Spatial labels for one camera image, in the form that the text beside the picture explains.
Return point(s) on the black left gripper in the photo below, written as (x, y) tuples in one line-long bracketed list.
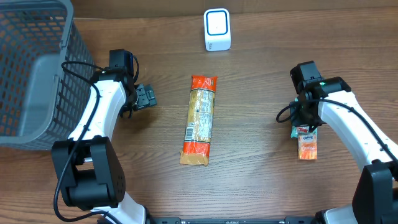
[(145, 96)]

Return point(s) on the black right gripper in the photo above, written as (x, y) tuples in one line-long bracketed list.
[(305, 121)]

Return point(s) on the teal wet wipes pack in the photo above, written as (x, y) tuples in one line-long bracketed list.
[(301, 130)]

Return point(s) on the orange Kleenex tissue pack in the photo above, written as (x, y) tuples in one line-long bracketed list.
[(307, 147)]

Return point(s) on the orange spaghetti package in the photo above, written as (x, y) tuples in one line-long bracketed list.
[(198, 130)]

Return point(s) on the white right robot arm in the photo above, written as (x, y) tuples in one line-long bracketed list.
[(331, 101)]

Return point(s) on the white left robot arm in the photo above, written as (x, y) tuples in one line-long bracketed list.
[(91, 180)]

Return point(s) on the white barcode scanner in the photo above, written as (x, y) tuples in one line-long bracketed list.
[(217, 29)]

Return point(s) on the grey plastic basket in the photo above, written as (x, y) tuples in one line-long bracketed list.
[(40, 103)]

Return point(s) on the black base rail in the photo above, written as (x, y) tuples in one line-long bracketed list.
[(236, 220)]

